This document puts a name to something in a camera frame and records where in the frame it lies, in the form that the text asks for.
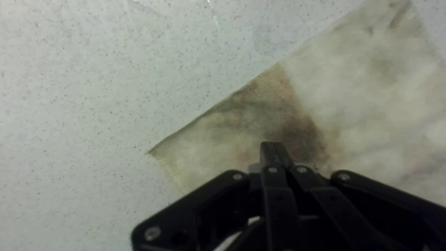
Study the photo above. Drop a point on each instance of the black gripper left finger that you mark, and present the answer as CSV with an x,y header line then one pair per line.
x,y
224,217

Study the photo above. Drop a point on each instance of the beige kitchen towel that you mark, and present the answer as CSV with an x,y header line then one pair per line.
x,y
349,92

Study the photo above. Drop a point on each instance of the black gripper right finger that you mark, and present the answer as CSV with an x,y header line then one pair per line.
x,y
371,209

